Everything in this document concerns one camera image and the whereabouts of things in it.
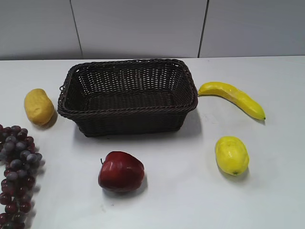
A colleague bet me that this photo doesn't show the purple grape bunch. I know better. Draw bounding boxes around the purple grape bunch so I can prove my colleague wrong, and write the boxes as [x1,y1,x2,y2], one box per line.
[0,125,42,229]

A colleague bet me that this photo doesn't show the dark brown wicker basket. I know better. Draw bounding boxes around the dark brown wicker basket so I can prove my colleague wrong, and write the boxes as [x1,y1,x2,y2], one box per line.
[58,59,198,137]

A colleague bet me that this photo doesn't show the red apple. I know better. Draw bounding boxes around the red apple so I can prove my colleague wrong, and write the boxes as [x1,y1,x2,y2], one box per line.
[98,151,145,193]

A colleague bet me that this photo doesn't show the yellow banana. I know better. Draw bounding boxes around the yellow banana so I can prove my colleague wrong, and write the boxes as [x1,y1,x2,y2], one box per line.
[198,82,266,120]

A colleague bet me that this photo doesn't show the yellow lemon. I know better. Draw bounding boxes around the yellow lemon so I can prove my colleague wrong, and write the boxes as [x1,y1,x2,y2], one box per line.
[215,136,249,176]

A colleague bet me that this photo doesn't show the yellow-orange potato-shaped fruit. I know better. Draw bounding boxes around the yellow-orange potato-shaped fruit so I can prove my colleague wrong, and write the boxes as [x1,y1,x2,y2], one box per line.
[24,88,55,126]

